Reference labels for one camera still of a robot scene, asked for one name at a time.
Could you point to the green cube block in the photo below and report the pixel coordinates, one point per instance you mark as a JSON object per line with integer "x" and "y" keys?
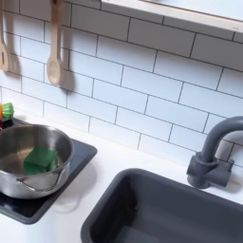
{"x": 39, "y": 159}

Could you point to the dark grey tap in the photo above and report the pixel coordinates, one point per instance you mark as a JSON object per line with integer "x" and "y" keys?
{"x": 205, "y": 167}

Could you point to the black stove top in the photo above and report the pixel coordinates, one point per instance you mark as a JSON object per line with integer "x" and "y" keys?
{"x": 31, "y": 210}

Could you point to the wooden spoon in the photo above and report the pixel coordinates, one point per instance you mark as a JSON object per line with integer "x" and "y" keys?
{"x": 54, "y": 68}

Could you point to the green orange toy vegetable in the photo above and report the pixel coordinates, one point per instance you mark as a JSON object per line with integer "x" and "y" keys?
{"x": 7, "y": 110}

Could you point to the white wooden shelf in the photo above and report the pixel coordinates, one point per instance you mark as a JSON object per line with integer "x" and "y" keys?
{"x": 177, "y": 15}

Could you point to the steel pot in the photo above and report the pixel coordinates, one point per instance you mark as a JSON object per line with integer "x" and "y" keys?
{"x": 38, "y": 186}

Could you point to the dark grey sink basin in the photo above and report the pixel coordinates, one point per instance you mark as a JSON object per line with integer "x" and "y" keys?
{"x": 164, "y": 215}

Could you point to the slotted wooden spatula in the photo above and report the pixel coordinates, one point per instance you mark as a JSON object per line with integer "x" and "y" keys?
{"x": 3, "y": 57}

